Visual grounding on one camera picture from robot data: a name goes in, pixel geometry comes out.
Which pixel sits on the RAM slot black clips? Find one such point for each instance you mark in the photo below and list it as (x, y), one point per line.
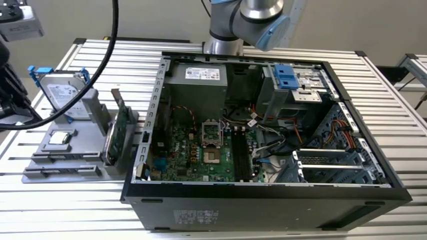
(235, 155)
(243, 155)

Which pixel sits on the RAM slot white clips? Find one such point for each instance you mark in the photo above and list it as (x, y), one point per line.
(239, 155)
(248, 155)

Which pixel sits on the hard disk in blue carrier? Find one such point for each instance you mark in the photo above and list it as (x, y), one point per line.
(60, 92)

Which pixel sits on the silver CPU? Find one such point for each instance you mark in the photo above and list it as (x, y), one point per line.
(59, 138)

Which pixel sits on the grey parts rack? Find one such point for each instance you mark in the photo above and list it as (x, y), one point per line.
(84, 142)

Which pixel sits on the green graphics card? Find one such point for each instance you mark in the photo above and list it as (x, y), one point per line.
(117, 135)

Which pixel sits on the black case fan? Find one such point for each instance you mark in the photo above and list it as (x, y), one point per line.
(164, 130)

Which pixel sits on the blue rear port block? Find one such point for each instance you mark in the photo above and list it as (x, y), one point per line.
(160, 165)

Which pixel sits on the grey power supply unit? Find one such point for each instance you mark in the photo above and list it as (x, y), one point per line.
(196, 97)

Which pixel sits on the green motherboard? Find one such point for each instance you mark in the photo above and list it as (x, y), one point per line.
(187, 165)

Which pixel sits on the CPU socket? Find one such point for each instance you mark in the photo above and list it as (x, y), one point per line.
(214, 156)

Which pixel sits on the silver drive cage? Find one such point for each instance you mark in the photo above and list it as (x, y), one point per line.
(280, 100)

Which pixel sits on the black PC case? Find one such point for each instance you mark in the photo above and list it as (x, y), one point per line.
(267, 210)

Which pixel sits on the silver disk bay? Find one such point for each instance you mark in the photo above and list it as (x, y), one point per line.
(320, 151)

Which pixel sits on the metal slat side table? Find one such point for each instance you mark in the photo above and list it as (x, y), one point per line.
(414, 62)

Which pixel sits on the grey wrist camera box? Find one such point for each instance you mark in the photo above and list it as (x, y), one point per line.
(23, 27)

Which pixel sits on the blue plastic drive bracket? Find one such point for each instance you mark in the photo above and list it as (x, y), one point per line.
(284, 75)

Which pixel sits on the white perforated rail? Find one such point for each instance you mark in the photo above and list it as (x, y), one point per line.
(298, 15)

